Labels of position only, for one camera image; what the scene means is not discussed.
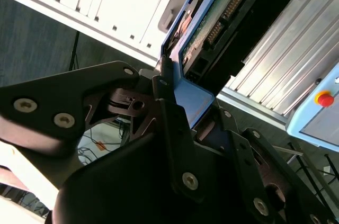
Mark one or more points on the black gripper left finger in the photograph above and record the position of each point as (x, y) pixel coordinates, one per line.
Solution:
(47, 97)

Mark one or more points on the hard disk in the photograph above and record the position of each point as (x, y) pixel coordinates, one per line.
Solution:
(196, 97)

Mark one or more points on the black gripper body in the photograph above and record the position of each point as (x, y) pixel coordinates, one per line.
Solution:
(127, 187)

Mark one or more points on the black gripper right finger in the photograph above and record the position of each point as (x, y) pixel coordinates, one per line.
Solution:
(265, 171)

